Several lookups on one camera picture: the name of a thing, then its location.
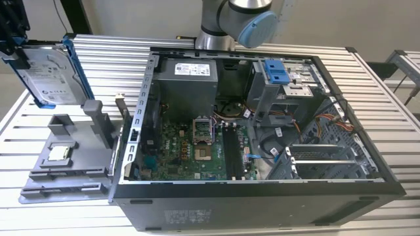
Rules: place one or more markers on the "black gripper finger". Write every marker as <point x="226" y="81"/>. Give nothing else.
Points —
<point x="22" y="59"/>
<point x="4" y="44"/>

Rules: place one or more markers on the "hard disk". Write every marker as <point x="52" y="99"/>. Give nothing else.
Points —
<point x="52" y="78"/>

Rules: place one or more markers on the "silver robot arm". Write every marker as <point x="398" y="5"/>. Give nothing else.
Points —
<point x="216" y="24"/>

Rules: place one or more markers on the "grey disk bay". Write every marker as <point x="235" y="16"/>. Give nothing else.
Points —
<point x="315" y="161"/>

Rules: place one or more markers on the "silver CPU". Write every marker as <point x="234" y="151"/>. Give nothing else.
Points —
<point x="59" y="153"/>

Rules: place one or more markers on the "green graphics card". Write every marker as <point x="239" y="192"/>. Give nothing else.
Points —
<point x="126" y="125"/>

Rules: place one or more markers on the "grey parts rack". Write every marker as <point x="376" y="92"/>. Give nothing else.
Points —
<point x="86" y="157"/>

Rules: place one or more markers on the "black case fan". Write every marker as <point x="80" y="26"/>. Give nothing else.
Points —
<point x="151" y="118"/>

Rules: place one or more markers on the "grey power supply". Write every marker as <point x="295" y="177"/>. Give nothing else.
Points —
<point x="187" y="93"/>

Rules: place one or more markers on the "green motherboard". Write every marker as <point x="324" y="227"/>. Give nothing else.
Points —
<point x="171" y="169"/>

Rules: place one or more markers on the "CPU socket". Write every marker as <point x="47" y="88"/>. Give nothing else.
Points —
<point x="203" y="153"/>

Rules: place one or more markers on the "black RAM slot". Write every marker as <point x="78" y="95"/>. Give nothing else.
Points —
<point x="227" y="152"/>
<point x="236" y="152"/>
<point x="231" y="152"/>
<point x="240" y="152"/>

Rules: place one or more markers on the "grey optical drive cage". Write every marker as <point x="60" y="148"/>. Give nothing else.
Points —
<point x="263" y="98"/>

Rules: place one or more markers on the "blue drive latch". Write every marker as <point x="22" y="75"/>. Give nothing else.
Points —
<point x="278" y="71"/>

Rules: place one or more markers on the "black PC case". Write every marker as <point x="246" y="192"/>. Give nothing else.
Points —
<point x="230" y="209"/>

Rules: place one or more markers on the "aluminium side table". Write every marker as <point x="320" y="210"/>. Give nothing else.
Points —
<point x="399" y="57"/>

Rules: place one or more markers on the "black metal post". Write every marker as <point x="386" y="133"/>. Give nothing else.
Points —
<point x="76" y="17"/>

